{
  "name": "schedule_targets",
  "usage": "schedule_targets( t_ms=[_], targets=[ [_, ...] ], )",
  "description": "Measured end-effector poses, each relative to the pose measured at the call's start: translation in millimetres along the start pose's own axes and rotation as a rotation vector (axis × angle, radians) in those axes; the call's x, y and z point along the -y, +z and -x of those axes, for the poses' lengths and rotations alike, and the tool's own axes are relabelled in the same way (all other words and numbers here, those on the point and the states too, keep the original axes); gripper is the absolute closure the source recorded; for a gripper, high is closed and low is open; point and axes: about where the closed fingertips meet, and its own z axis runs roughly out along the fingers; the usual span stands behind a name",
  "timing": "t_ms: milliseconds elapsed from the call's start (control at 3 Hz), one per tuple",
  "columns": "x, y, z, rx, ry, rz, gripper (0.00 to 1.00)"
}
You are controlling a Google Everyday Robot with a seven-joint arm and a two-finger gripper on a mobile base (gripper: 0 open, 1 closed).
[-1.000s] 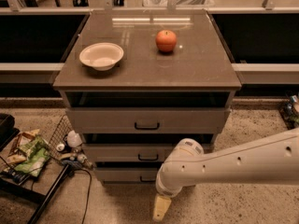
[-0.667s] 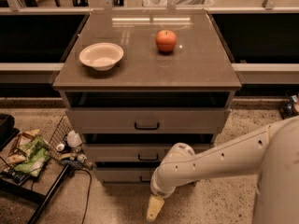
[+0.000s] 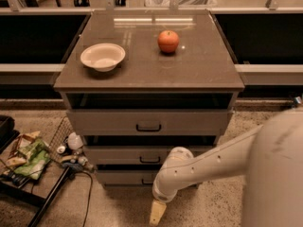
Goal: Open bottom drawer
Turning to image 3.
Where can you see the black stand leg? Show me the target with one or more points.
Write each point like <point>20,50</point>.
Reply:
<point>50,197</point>

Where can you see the red apple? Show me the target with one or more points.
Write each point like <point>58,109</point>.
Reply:
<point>168,41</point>

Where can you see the brown snack packet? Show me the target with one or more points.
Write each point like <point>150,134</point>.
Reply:
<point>17,156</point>

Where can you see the green snack bag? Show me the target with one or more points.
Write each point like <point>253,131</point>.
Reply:
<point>36,156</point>

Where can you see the grey drawer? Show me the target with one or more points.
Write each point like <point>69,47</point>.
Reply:
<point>126,155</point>
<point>149,122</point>
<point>110,178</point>

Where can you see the black bin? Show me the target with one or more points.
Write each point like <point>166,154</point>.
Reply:
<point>7,131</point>

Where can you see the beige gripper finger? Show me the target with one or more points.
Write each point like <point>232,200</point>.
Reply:
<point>158,209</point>

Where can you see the wire mesh basket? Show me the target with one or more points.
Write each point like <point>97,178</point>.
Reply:
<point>63,131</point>

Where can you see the white plastic bottle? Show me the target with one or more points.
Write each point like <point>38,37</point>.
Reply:
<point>74,141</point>

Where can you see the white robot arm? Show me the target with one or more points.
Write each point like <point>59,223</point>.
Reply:
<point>271,158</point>

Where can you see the grey drawer cabinet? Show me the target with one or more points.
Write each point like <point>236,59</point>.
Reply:
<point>199,75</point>

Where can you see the white bowl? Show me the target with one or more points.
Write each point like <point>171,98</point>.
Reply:
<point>103,57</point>

